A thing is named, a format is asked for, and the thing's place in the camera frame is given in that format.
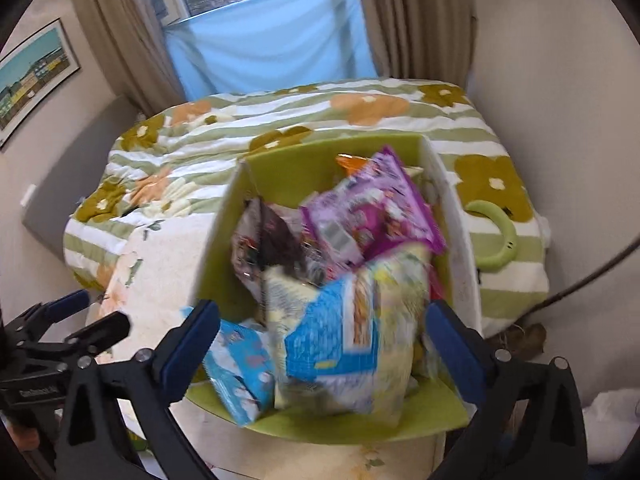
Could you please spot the white wall socket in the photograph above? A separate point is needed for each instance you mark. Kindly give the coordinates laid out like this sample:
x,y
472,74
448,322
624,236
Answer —
x,y
28,195

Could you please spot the red label snack packet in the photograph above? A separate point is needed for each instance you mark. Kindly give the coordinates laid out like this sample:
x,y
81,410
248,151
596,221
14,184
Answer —
x,y
237,375

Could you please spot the green cardboard box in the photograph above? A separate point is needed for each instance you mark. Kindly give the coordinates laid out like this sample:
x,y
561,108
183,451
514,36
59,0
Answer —
x,y
310,165

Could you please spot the white appliance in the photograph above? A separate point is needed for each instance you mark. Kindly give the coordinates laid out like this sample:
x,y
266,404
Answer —
x,y
612,420

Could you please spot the large cartoon snack packet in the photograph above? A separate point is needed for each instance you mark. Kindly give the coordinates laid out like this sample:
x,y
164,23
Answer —
x,y
265,245

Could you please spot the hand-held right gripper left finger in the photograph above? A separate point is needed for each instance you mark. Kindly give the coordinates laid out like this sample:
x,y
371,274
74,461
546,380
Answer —
x,y
187,350

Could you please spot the framed wall picture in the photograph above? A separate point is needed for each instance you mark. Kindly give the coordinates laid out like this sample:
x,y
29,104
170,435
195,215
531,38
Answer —
x,y
35,75

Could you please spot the brown furry item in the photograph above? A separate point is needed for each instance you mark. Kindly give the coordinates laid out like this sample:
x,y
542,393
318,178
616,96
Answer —
x,y
530,337

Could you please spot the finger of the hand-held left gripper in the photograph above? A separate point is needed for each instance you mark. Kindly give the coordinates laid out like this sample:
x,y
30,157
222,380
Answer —
x,y
67,304
105,330

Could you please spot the grey bed headboard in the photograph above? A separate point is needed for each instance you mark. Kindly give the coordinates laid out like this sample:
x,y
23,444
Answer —
x,y
65,185

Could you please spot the floral striped blanket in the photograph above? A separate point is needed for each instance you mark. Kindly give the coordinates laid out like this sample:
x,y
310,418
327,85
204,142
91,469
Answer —
x,y
310,110

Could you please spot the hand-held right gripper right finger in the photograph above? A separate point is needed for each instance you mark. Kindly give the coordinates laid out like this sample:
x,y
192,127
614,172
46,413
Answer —
x,y
455,355

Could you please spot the blue yellow snack packet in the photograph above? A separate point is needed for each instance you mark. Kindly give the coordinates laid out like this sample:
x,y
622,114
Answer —
x,y
340,335

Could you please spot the light blue cloth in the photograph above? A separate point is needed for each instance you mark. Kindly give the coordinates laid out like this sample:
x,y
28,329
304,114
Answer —
x,y
270,45

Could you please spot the beige curtain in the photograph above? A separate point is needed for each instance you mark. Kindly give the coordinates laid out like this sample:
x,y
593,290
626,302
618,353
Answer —
x,y
125,35
415,20

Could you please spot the black curved stand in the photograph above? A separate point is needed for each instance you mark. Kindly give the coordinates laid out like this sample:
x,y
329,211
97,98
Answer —
x,y
565,294

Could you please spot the purple snack packet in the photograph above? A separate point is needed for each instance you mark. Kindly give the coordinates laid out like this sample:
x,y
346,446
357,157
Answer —
x,y
375,210

